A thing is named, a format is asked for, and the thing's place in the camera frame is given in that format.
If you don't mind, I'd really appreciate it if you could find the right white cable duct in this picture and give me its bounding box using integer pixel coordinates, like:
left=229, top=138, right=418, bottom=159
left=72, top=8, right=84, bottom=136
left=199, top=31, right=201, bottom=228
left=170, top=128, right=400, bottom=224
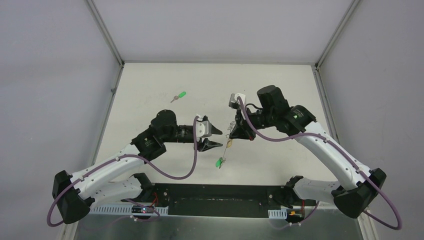
left=267, top=209, right=288, bottom=220

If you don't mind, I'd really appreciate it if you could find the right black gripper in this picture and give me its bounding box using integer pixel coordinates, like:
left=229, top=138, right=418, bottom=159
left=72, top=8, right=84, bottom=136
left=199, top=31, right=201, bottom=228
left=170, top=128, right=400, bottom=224
left=229, top=105, right=276, bottom=141

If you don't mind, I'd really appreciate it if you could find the left white cable duct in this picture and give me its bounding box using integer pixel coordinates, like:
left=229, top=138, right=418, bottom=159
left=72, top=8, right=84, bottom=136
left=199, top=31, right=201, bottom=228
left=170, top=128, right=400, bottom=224
left=89, top=204, right=157, bottom=216

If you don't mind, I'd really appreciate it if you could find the aluminium frame post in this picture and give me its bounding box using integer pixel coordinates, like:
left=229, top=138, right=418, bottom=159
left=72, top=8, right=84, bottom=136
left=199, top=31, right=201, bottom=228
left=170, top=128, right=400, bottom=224
left=62, top=0, right=125, bottom=240
left=311, top=0, right=380, bottom=240

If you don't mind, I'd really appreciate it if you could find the white cable duct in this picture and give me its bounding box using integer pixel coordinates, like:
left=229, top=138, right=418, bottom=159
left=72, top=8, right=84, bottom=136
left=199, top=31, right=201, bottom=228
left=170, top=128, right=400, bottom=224
left=267, top=209, right=288, bottom=220
left=89, top=204, right=157, bottom=216

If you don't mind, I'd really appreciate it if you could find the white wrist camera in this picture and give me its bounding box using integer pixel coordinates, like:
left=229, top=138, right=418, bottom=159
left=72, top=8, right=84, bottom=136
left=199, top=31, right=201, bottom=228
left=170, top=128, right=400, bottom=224
left=228, top=93, right=246, bottom=110
left=195, top=114, right=212, bottom=139

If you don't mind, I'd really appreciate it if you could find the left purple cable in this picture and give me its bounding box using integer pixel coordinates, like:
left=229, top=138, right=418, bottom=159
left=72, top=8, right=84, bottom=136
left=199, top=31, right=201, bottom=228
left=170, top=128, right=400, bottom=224
left=46, top=115, right=201, bottom=228

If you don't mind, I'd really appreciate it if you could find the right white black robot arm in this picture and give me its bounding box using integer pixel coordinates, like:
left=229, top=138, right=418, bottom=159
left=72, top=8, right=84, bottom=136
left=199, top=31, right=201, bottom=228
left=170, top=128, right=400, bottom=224
left=228, top=85, right=387, bottom=219

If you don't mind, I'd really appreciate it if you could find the large wire keyring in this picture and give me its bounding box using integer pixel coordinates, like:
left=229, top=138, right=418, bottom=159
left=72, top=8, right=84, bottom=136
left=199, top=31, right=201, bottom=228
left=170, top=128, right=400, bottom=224
left=222, top=120, right=236, bottom=162

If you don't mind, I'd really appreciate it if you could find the green tagged loose key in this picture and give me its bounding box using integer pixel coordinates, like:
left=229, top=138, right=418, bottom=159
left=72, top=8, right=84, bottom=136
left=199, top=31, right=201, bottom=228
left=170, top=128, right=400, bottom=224
left=170, top=91, right=187, bottom=103

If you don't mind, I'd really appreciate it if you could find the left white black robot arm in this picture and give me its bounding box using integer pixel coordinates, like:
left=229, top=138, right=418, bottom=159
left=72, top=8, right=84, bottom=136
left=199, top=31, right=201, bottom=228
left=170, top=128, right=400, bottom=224
left=46, top=109, right=222, bottom=227

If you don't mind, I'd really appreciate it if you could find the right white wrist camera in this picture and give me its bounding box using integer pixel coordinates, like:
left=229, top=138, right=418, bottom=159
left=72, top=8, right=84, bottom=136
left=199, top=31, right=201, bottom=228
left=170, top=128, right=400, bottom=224
left=228, top=93, right=246, bottom=110

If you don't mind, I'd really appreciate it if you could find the purple cable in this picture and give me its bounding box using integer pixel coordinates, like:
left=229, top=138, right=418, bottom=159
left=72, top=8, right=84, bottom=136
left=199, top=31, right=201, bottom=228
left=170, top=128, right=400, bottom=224
left=237, top=96, right=403, bottom=231
left=46, top=115, right=201, bottom=228

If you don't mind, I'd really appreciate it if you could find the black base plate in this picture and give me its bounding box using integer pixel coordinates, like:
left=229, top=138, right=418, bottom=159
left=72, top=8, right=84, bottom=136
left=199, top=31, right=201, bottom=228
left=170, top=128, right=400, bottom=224
left=135, top=183, right=300, bottom=218

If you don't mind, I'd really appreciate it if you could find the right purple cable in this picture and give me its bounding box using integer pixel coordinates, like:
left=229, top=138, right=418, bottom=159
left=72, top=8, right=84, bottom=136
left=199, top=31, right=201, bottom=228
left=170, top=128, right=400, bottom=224
left=237, top=96, right=403, bottom=231

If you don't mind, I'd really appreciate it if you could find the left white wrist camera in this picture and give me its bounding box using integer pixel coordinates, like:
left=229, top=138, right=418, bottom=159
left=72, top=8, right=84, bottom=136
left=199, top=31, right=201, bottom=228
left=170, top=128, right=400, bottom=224
left=195, top=114, right=212, bottom=139

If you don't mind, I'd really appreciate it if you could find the right aluminium frame post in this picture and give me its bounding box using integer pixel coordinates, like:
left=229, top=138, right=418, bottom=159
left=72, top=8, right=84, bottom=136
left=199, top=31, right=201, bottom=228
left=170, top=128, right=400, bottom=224
left=311, top=0, right=380, bottom=240

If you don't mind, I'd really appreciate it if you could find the left aluminium frame post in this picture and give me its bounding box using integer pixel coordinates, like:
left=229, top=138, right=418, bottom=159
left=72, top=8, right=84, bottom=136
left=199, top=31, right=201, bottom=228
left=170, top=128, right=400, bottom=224
left=62, top=0, right=125, bottom=240

